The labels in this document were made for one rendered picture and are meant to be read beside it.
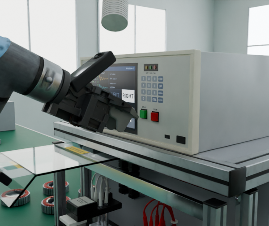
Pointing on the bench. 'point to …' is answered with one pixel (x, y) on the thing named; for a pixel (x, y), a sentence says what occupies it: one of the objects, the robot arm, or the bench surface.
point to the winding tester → (204, 98)
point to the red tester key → (154, 116)
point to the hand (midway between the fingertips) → (134, 112)
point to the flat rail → (151, 189)
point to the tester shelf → (193, 159)
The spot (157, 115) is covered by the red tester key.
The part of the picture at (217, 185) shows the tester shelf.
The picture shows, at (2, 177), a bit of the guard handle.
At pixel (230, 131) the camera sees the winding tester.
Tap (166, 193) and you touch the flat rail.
